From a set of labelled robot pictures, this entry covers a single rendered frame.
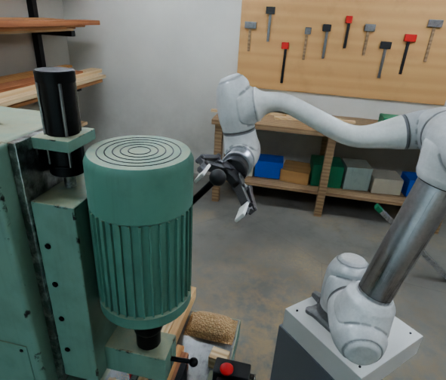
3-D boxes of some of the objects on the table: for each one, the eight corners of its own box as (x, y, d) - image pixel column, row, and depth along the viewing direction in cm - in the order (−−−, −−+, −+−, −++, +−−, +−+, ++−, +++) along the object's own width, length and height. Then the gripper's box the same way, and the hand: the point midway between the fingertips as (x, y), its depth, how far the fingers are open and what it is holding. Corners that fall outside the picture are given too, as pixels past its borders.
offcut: (229, 361, 94) (230, 350, 92) (224, 372, 91) (225, 362, 89) (213, 356, 95) (213, 345, 93) (207, 366, 92) (208, 357, 90)
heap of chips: (232, 345, 99) (233, 335, 97) (183, 334, 101) (183, 324, 99) (238, 320, 106) (238, 311, 105) (192, 311, 109) (192, 301, 107)
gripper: (256, 203, 108) (244, 242, 89) (196, 144, 104) (170, 171, 85) (275, 188, 104) (267, 225, 85) (213, 127, 101) (191, 151, 82)
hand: (220, 196), depth 86 cm, fingers open, 13 cm apart
